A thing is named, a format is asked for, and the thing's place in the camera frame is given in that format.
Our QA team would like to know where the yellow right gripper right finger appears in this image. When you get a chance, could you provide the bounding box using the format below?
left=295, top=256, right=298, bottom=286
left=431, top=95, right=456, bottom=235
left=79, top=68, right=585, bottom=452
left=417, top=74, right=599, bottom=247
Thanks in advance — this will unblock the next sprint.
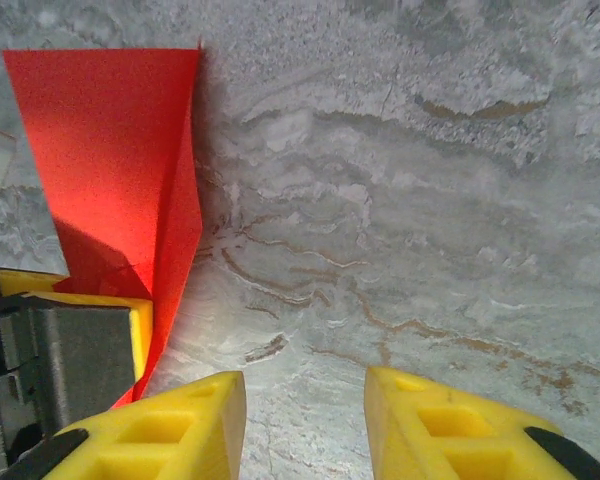
left=363, top=365, right=600, bottom=480

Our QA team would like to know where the red cloth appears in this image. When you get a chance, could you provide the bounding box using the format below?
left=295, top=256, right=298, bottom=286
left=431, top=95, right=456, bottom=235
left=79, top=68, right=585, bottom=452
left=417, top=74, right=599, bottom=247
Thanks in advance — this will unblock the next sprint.
left=2, top=37, right=205, bottom=409

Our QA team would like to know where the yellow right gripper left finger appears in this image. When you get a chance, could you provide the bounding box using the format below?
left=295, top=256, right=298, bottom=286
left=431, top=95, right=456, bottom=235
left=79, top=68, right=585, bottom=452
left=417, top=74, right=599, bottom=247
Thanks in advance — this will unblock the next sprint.
left=0, top=370, right=247, bottom=480

